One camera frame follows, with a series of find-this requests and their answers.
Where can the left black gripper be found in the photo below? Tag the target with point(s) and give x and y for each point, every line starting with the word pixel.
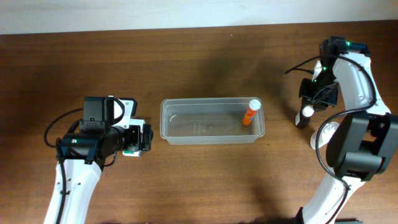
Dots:
pixel 146 137

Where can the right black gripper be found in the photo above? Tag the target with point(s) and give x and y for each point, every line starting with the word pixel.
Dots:
pixel 319 98

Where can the small black white-capped bottle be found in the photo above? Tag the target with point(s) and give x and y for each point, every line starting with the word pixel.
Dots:
pixel 303 117

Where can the orange glue stick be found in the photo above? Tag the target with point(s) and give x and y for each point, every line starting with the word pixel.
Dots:
pixel 254 106

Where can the clear plastic container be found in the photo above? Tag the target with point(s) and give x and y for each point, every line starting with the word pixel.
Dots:
pixel 195 121

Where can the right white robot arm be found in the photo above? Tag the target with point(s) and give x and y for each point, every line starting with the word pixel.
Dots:
pixel 353 145

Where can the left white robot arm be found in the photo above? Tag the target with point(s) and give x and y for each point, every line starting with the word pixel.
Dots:
pixel 81 158

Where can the white green medicine box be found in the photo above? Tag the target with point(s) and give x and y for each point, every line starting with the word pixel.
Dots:
pixel 132 153

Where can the white tube bottle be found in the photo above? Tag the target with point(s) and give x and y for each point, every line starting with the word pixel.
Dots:
pixel 325 135

